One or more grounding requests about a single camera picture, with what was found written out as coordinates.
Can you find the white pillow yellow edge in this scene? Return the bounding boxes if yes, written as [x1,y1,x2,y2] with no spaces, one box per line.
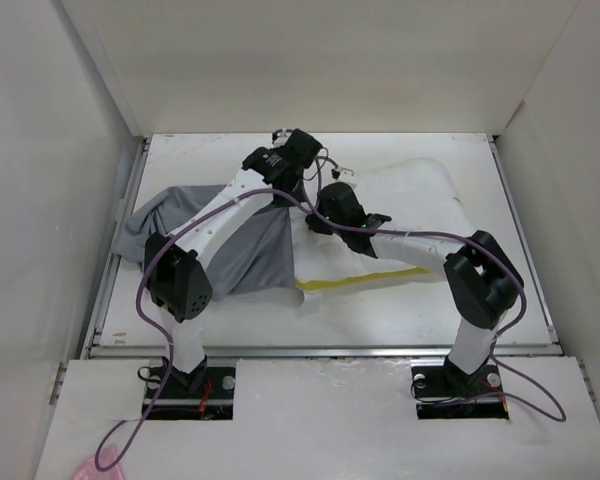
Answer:
[289,157,475,310]

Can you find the grey pillowcase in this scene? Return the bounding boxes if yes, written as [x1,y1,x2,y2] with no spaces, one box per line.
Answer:
[112,185,295,301]

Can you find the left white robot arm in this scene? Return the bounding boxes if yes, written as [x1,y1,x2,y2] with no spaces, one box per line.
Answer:
[143,129,323,397]

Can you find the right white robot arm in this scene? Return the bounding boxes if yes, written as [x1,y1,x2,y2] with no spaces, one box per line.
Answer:
[306,182,524,394]

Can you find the white foam front board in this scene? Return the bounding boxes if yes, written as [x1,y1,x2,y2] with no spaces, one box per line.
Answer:
[37,357,600,479]

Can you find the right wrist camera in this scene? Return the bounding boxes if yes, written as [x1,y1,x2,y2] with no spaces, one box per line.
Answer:
[331,167,355,182]

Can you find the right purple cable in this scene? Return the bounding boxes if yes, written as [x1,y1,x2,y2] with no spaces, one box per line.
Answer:
[299,179,566,426]

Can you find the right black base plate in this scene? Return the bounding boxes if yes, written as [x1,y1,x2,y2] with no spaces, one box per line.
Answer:
[410,364,509,420]

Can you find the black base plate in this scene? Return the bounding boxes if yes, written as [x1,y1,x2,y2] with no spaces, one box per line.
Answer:
[410,364,509,420]
[137,366,236,421]

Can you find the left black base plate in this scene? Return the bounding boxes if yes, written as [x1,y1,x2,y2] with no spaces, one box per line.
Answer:
[137,366,236,421]

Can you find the aluminium front rail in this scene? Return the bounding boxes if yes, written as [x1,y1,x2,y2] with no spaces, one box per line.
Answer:
[81,343,563,359]

